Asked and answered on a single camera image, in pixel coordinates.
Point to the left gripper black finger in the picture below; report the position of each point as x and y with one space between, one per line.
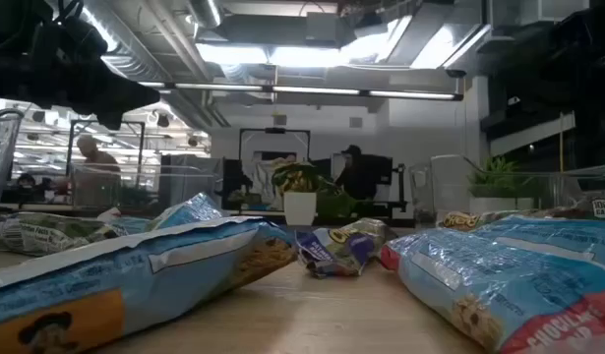
120 102
120 83

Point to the green and white granola bar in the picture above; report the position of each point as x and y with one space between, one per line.
36 233

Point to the blue orange-panel granola bar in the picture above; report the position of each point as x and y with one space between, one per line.
135 275

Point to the blue brown Chewy granola bar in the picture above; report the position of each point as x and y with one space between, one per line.
459 220

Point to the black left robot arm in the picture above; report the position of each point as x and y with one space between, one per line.
12 74

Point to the person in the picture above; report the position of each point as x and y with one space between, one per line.
353 177
25 182
98 162

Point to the clear plastic bin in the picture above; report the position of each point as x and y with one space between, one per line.
2 162
184 182
444 187

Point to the black upright panel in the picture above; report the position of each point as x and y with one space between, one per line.
232 182

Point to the spiky plant in white pot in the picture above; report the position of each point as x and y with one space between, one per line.
494 177

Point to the small green background plant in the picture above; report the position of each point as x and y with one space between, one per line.
243 197

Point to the white draped cloth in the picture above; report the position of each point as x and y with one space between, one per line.
265 177

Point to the long ceiling light bar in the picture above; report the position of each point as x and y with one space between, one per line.
312 90

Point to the broadleaf plant in white pot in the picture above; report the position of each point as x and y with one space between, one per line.
299 209

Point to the black monitor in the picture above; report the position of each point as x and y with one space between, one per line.
384 172

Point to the black frame stand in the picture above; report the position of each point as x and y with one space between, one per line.
135 123
275 131

